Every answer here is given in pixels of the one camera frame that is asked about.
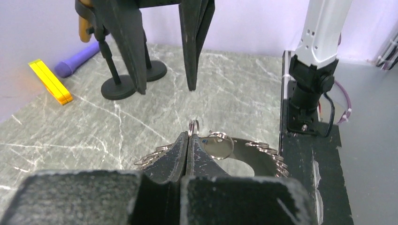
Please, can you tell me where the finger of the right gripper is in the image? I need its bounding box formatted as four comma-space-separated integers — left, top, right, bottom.
178, 0, 215, 91
92, 0, 147, 95

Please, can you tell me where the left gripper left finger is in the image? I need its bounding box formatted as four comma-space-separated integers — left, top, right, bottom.
0, 132, 189, 225

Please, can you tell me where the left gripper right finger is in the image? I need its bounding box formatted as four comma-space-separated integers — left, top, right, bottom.
180, 134, 318, 225

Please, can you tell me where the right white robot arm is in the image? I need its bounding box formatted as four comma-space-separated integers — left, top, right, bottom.
91, 0, 351, 110

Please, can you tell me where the gold microphone body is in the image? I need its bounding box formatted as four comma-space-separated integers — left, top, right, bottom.
78, 0, 92, 43

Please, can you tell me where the tall black microphone stand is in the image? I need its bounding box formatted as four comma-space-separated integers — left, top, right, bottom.
143, 30, 167, 82

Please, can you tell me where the short black microphone stand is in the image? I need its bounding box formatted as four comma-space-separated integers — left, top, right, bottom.
75, 0, 136, 100

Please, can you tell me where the purple cylinder toy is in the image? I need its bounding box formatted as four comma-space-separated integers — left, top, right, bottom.
54, 42, 100, 78

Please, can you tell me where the yellow toy block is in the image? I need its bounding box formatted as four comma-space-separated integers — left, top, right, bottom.
28, 59, 73, 105

